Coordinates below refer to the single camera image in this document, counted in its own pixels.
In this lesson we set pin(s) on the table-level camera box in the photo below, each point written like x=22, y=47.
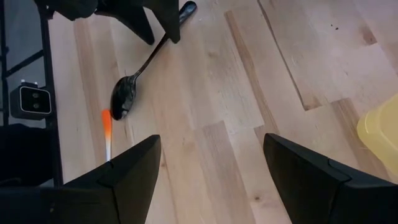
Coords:
x=32, y=101

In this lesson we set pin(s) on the yellow plastic bin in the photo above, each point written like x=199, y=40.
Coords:
x=382, y=133

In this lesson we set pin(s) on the black metal spoon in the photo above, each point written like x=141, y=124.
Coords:
x=122, y=99

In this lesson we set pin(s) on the black aluminium table frame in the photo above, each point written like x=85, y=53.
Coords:
x=49, y=62

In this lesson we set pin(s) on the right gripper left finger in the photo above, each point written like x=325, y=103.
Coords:
x=93, y=199

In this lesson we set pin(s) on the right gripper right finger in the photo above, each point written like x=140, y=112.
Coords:
x=326, y=193

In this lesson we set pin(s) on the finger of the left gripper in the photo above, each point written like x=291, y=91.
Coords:
x=130, y=15
x=168, y=18

